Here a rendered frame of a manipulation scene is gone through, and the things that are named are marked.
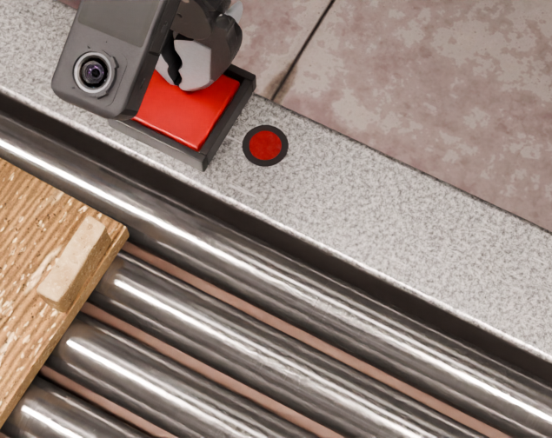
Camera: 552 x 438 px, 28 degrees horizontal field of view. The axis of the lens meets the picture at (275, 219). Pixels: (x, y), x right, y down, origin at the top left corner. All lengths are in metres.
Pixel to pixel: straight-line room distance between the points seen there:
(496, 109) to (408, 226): 1.11
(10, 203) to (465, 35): 1.27
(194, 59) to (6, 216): 0.16
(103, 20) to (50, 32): 0.22
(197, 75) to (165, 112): 0.06
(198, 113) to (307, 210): 0.10
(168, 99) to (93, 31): 0.17
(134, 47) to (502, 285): 0.29
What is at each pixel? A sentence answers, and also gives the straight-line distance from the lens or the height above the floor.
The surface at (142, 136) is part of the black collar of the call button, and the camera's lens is 0.75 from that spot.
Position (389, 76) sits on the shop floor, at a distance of 1.84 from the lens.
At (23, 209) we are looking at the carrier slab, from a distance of 0.73.
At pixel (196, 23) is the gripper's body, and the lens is 0.64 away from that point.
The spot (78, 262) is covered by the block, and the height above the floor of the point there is 0.96.
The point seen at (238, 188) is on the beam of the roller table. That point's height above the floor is 0.92.
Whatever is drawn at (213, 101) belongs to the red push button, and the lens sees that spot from 0.75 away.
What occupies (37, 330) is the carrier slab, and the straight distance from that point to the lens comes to 0.70.
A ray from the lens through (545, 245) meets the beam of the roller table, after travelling 0.74.
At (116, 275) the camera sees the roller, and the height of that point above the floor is 0.92.
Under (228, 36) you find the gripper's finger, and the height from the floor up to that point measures 1.04.
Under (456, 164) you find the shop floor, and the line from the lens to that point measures 1.78.
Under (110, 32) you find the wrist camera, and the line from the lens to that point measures 0.59.
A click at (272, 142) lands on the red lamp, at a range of 0.75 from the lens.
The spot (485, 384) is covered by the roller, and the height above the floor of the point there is 0.92.
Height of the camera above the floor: 1.59
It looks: 68 degrees down
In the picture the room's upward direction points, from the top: 1 degrees counter-clockwise
